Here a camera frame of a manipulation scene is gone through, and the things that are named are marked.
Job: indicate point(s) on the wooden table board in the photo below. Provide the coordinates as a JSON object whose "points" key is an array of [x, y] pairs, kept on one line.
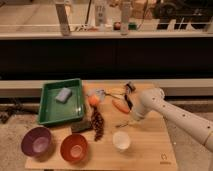
{"points": [[150, 149]]}

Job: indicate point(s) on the green plastic tray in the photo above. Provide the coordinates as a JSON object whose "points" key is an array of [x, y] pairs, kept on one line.
{"points": [[52, 112]]}

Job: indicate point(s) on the black handled knife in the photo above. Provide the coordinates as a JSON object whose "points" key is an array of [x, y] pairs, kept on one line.
{"points": [[129, 103]]}

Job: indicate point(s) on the dark grape bunch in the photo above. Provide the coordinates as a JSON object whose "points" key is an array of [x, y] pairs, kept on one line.
{"points": [[97, 123]]}

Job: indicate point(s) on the white cup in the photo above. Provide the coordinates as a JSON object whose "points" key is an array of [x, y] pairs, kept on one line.
{"points": [[121, 140]]}

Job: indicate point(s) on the orange bowl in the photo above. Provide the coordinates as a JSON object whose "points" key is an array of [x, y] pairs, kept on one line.
{"points": [[74, 148]]}

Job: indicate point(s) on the purple bowl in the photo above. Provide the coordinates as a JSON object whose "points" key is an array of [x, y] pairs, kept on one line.
{"points": [[36, 142]]}

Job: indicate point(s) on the dark green scrub pad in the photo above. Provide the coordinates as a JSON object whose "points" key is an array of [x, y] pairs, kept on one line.
{"points": [[81, 126]]}

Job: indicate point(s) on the metal fork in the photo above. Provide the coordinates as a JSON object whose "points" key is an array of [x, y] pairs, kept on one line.
{"points": [[125, 124]]}

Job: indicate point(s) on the yellow banana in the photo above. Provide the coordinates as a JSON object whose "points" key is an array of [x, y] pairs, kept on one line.
{"points": [[117, 93]]}

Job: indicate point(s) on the orange carrot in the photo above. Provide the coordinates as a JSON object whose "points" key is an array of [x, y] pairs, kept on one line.
{"points": [[121, 106]]}

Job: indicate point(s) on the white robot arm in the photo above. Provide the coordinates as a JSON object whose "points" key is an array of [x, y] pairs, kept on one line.
{"points": [[197, 127]]}

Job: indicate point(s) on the orange fruit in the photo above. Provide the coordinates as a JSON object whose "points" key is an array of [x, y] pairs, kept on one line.
{"points": [[94, 100]]}

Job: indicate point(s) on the blue sponge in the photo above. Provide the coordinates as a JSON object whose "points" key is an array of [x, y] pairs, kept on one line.
{"points": [[63, 95]]}

